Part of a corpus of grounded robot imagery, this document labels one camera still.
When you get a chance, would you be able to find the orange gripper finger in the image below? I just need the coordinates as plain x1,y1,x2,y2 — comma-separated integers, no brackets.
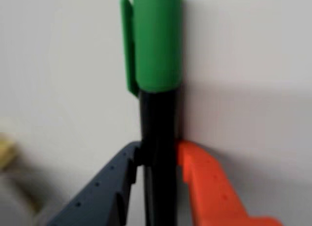
175,139,285,226

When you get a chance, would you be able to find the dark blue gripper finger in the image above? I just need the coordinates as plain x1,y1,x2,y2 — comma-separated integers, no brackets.
46,141,143,226

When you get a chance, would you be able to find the green capped black marker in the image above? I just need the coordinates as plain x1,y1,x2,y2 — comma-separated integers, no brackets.
119,0,183,226

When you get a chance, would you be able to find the beige blurred object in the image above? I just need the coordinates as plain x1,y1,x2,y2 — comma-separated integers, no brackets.
0,132,20,172

